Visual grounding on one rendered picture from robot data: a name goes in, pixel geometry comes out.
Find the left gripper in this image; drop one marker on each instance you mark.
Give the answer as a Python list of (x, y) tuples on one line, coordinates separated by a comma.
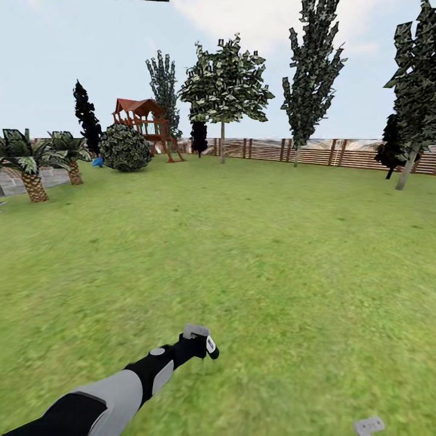
[(193, 347)]

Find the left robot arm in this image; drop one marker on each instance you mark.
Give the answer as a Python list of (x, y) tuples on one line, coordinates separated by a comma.
[(105, 407)]

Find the pesticide atomizer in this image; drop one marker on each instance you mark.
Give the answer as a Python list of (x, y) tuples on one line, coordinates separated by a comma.
[(211, 348)]

